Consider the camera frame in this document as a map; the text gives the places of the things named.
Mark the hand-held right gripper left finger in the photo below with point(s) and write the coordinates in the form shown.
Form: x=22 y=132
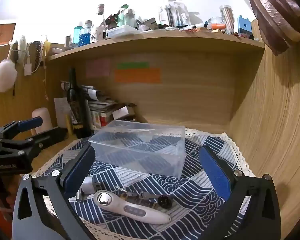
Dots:
x=81 y=165

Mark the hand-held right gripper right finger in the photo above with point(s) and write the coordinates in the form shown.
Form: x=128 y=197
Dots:
x=215 y=175

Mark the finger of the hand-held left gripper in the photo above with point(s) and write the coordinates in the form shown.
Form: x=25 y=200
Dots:
x=48 y=135
x=30 y=124

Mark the small silver metal object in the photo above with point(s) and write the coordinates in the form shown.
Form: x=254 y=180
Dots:
x=86 y=186

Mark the metal corkscrew tool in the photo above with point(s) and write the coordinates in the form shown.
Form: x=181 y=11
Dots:
x=164 y=201

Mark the clear plastic box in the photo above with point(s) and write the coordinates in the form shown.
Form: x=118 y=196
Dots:
x=140 y=155

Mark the white handheld massager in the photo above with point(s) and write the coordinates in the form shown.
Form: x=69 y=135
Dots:
x=135 y=211

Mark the pale pink cylinder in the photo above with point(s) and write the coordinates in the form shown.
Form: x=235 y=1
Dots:
x=42 y=117

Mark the white paper sheet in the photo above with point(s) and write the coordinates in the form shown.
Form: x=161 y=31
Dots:
x=61 y=112

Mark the blue patterned lace-edged cloth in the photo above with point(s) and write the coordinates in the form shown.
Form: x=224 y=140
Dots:
x=190 y=187

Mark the dark glass wine bottle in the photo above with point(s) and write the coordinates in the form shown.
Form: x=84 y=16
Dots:
x=76 y=110

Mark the white fluffy pompom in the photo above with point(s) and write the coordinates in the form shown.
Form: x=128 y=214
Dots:
x=5 y=76

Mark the white hanging tag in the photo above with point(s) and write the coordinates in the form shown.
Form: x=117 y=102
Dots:
x=27 y=68

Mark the stack of books and magazines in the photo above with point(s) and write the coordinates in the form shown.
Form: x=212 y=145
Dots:
x=102 y=107

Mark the small white card box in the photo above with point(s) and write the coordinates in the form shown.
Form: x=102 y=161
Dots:
x=123 y=112

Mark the black striped hanging band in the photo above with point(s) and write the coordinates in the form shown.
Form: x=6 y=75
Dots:
x=36 y=55

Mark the pink sticky note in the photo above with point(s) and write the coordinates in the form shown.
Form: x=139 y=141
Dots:
x=98 y=68

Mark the grey cardboard tube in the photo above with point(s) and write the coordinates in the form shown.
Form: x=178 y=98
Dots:
x=68 y=40

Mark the teal liquid bottle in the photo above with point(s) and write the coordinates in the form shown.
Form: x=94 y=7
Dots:
x=76 y=33

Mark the blue beaded bottle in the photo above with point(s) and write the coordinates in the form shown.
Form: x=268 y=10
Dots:
x=86 y=35

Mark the orange sticky note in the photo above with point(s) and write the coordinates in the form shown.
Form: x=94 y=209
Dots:
x=137 y=75

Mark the green sticky note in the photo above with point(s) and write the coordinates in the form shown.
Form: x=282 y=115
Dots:
x=133 y=65

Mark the white cup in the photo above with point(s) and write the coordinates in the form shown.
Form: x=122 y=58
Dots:
x=98 y=33

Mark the white plastic lidded container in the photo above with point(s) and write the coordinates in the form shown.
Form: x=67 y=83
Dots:
x=122 y=31

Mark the small dark jar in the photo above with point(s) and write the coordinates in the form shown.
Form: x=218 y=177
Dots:
x=101 y=9

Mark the pale green bottle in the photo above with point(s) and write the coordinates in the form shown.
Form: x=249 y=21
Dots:
x=126 y=17

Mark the wooden shelf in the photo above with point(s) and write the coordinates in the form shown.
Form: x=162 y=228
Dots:
x=165 y=42

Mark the orange tube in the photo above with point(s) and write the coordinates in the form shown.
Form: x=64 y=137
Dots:
x=218 y=26

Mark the blue plastic box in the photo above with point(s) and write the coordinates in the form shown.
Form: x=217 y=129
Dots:
x=245 y=26

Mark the clear jar of brown sticks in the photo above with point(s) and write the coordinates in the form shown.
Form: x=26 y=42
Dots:
x=227 y=17

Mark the clear pump bottle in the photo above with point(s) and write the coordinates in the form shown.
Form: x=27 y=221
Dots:
x=161 y=13

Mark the clear packaged tool set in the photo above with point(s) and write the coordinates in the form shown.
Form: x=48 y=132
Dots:
x=177 y=12

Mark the brown hanging bag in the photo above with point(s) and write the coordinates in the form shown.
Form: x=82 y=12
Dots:
x=272 y=17

